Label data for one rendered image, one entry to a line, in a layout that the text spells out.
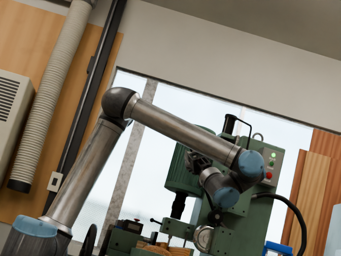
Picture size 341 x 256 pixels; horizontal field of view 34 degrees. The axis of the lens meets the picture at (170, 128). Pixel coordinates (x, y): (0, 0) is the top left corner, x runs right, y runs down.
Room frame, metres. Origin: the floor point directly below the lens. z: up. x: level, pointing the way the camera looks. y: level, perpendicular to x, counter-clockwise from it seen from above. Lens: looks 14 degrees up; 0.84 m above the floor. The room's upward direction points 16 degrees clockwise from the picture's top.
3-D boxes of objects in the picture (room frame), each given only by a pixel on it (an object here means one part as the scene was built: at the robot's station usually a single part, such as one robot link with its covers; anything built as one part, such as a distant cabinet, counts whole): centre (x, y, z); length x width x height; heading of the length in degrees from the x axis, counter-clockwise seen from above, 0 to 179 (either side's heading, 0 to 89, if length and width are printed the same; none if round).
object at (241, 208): (2.41, -0.37, 1.22); 0.09 x 0.08 x 0.15; 100
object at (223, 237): (2.40, -0.34, 1.02); 0.09 x 0.07 x 0.12; 10
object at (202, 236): (2.43, -0.28, 1.02); 0.12 x 0.03 x 0.12; 100
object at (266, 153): (2.44, -0.47, 1.40); 0.10 x 0.06 x 0.16; 100
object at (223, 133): (2.55, -0.27, 1.53); 0.08 x 0.08 x 0.17; 10
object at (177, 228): (2.53, -0.15, 1.03); 0.14 x 0.07 x 0.09; 100
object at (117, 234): (2.50, 0.06, 0.91); 0.15 x 0.14 x 0.09; 10
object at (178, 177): (2.53, -0.13, 1.35); 0.18 x 0.18 x 0.31
